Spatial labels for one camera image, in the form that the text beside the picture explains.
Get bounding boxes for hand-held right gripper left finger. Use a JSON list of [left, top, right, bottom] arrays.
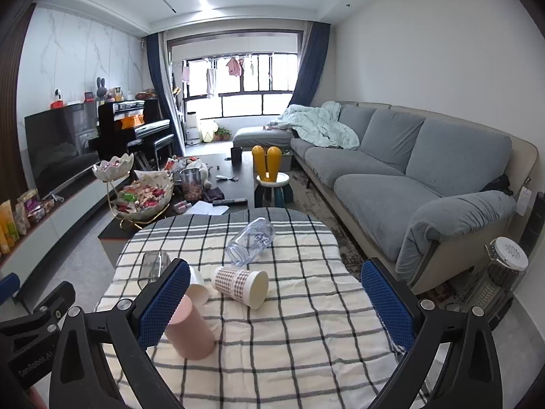
[[49, 259, 191, 409]]

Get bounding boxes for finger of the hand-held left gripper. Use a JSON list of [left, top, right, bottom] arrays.
[[40, 281, 76, 334], [0, 273, 21, 303]]

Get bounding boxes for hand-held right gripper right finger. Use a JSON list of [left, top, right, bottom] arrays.
[[361, 258, 505, 409]]

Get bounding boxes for pink cup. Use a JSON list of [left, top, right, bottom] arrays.
[[164, 294, 217, 359]]

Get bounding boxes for white cup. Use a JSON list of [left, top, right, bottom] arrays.
[[186, 266, 210, 306]]

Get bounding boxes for clear glass cup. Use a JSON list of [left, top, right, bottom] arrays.
[[137, 251, 171, 290]]

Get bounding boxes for brown checkered paper cup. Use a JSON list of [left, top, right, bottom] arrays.
[[212, 265, 270, 309]]

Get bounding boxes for yellow snack packets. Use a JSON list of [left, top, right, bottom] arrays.
[[0, 202, 23, 255]]

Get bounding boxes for white television cabinet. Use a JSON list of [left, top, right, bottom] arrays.
[[0, 170, 115, 273]]

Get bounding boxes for pink snack packet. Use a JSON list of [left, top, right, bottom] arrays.
[[17, 190, 44, 222]]

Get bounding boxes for checkered tablecloth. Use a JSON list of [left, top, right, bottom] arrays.
[[94, 208, 426, 409]]

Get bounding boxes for white tiered snack bowl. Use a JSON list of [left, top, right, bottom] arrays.
[[92, 152, 175, 224]]

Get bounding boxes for white paper sheet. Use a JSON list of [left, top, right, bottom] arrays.
[[187, 201, 231, 216]]

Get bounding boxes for clear plastic bottle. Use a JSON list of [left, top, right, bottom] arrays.
[[225, 217, 275, 267]]

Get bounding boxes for grey sofa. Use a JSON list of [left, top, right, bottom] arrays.
[[232, 101, 539, 294]]

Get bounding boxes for electric heater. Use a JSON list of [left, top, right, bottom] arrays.
[[451, 237, 529, 329]]

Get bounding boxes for clear jar of nuts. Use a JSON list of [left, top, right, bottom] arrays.
[[181, 168, 202, 202]]

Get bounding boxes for dark coffee table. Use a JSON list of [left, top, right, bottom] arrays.
[[98, 152, 256, 243]]

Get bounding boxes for black television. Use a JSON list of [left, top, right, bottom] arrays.
[[24, 103, 100, 197]]

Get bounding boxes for black piano bench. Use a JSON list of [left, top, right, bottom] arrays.
[[127, 135, 175, 167]]

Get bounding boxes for yellow rabbit ear stool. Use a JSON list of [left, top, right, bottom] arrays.
[[252, 146, 294, 209]]

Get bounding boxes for white air purifier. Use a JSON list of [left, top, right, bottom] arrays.
[[185, 111, 201, 143]]

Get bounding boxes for black piano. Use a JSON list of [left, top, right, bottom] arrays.
[[97, 99, 175, 167]]

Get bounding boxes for light green blanket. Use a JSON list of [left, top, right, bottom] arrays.
[[266, 104, 362, 151]]

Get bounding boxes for blue curtain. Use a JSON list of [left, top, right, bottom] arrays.
[[290, 21, 330, 107]]

